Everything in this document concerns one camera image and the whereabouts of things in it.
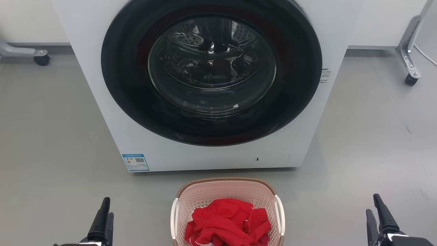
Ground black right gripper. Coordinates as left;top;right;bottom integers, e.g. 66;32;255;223
366;193;435;246

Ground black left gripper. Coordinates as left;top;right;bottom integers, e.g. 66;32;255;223
53;197;114;246

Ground pink perforated plastic laundry basket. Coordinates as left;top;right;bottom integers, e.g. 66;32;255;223
170;177;286;246

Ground blue energy label sticker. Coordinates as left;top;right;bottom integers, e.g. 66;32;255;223
122;154;150;172

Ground white washing machine body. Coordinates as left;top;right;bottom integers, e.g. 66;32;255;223
51;0;362;173

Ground red crumpled garment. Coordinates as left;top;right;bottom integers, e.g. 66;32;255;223
184;199;272;246

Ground white oval filter cover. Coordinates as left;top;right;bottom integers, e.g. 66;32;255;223
255;151;290;167

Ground black round washing machine door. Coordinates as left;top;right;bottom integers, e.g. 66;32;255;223
101;0;323;147

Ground grey metal caster leg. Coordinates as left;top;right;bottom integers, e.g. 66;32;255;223
0;36;48;58
395;0;434;79

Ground white partition panel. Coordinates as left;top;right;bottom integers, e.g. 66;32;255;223
0;0;70;45
348;0;428;50

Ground steel washing machine drum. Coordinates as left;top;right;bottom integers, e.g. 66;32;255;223
150;16;277;90

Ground thin white cable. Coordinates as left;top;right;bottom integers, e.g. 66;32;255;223
413;44;437;67

